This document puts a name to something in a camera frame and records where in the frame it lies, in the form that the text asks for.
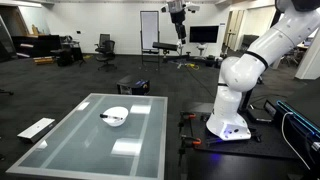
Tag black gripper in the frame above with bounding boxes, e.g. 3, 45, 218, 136
170, 9, 187, 46

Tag silver pen with black cap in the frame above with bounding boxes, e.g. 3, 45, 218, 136
99, 113, 124, 121

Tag white bowl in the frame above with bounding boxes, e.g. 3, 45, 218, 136
100, 106, 130, 128

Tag black padded bench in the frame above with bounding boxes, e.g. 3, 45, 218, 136
152, 41, 179, 53

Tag black tv monitor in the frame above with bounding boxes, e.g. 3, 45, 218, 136
188, 25, 220, 44

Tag whiteboard on stand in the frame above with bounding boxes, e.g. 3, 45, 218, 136
139, 10, 161, 66

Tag black box with blue lights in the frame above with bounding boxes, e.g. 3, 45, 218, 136
116, 74, 151, 96

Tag black office chair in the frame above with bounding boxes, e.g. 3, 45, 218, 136
95, 39, 118, 72

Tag grey office chair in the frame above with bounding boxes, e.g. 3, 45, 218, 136
94, 33, 111, 53

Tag orange black clamp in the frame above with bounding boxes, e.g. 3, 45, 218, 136
177, 134, 203, 167
177, 111, 197, 134

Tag small black box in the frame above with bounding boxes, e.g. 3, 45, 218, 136
245, 107, 274, 125

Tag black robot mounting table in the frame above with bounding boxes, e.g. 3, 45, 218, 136
179, 101, 320, 180

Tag wooden pallet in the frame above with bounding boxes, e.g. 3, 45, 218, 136
32, 56, 56, 66

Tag black controller box blue strip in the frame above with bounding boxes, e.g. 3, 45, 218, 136
275, 77, 320, 168

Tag dark desk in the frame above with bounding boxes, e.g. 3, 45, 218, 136
11, 33, 63, 58

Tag flat white box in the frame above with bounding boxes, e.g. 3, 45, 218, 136
16, 117, 57, 144

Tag yellow cable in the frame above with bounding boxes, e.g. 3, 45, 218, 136
185, 62, 201, 71

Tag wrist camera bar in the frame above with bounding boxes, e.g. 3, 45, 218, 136
160, 2, 201, 14

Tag white cable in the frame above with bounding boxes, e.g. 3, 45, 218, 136
280, 111, 312, 171

